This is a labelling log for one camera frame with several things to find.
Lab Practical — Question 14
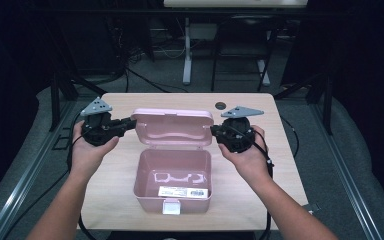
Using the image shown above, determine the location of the black chair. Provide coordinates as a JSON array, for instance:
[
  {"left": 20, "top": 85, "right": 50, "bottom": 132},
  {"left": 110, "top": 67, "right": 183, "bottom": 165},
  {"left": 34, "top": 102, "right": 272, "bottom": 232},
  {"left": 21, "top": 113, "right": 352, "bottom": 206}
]
[{"left": 210, "top": 14, "right": 282, "bottom": 93}]

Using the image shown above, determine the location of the black metal stand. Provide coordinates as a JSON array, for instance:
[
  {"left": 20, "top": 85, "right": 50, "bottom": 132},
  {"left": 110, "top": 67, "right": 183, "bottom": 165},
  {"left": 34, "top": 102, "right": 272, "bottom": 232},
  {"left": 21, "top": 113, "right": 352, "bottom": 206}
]
[
  {"left": 273, "top": 64, "right": 335, "bottom": 136},
  {"left": 44, "top": 19, "right": 108, "bottom": 133}
]

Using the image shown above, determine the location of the person's left hand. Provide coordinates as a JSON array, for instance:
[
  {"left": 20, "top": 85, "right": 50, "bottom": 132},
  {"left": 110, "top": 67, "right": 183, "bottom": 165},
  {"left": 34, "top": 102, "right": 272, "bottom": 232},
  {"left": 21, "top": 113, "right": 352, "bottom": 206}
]
[{"left": 70, "top": 120, "right": 121, "bottom": 176}]

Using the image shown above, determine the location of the white background desk top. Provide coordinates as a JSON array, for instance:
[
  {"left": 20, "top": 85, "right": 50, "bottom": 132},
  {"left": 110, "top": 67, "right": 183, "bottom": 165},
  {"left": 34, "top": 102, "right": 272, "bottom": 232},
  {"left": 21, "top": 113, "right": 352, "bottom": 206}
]
[{"left": 163, "top": 0, "right": 309, "bottom": 9}]

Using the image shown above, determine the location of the white desk leg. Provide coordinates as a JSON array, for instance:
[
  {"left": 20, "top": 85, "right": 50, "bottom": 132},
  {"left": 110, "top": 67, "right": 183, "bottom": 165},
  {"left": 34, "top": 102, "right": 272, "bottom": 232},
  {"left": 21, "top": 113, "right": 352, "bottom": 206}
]
[
  {"left": 182, "top": 17, "right": 194, "bottom": 86},
  {"left": 258, "top": 29, "right": 272, "bottom": 87}
]

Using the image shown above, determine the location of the black floor cable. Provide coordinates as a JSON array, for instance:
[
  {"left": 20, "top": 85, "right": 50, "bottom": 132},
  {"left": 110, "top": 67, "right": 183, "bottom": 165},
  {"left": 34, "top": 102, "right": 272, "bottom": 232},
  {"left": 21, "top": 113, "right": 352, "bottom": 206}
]
[
  {"left": 123, "top": 65, "right": 190, "bottom": 94},
  {"left": 279, "top": 114, "right": 300, "bottom": 159}
]

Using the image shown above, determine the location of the grey tape strip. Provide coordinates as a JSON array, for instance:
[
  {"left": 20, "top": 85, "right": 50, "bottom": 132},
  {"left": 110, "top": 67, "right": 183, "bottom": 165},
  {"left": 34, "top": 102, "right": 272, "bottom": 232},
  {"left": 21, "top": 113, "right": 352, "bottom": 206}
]
[{"left": 302, "top": 202, "right": 322, "bottom": 214}]

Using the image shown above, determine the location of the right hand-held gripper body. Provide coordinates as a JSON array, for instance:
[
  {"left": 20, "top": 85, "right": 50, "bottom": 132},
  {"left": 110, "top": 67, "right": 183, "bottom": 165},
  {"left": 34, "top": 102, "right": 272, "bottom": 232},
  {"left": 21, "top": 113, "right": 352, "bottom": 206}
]
[{"left": 219, "top": 105, "right": 265, "bottom": 155}]

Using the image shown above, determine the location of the metal floor rail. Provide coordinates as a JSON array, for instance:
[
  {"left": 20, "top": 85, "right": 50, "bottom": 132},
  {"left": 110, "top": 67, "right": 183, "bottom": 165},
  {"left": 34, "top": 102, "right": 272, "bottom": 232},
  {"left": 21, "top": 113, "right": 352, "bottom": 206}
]
[
  {"left": 0, "top": 99, "right": 78, "bottom": 240},
  {"left": 309, "top": 102, "right": 384, "bottom": 240}
]

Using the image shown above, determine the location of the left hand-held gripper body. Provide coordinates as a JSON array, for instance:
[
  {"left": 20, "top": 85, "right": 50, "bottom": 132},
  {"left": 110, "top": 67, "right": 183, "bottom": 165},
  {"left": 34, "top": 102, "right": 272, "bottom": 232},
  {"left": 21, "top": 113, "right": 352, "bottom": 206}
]
[{"left": 79, "top": 96, "right": 126, "bottom": 147}]

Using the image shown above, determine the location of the tangle of cables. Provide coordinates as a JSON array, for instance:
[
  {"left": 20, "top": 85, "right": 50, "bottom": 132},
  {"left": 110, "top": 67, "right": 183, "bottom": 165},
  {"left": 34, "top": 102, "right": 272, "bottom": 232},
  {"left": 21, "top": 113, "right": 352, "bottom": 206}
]
[{"left": 111, "top": 18, "right": 156, "bottom": 69}]

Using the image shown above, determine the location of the right hand-held gripper cable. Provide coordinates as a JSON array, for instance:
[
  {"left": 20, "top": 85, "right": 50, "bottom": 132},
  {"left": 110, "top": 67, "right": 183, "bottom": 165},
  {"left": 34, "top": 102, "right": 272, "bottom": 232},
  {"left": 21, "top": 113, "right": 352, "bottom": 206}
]
[{"left": 253, "top": 129, "right": 276, "bottom": 240}]

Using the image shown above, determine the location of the person's right hand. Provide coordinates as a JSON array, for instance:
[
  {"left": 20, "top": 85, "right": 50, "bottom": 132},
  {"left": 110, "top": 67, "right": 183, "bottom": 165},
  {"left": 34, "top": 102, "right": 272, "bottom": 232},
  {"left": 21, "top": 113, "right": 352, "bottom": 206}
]
[{"left": 218, "top": 124, "right": 275, "bottom": 185}]

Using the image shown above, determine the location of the pink lidded storage box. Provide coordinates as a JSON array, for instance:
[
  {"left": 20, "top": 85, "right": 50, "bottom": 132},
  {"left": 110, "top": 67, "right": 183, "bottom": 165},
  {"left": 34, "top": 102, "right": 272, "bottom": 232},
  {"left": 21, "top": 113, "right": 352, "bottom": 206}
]
[{"left": 130, "top": 107, "right": 215, "bottom": 216}]

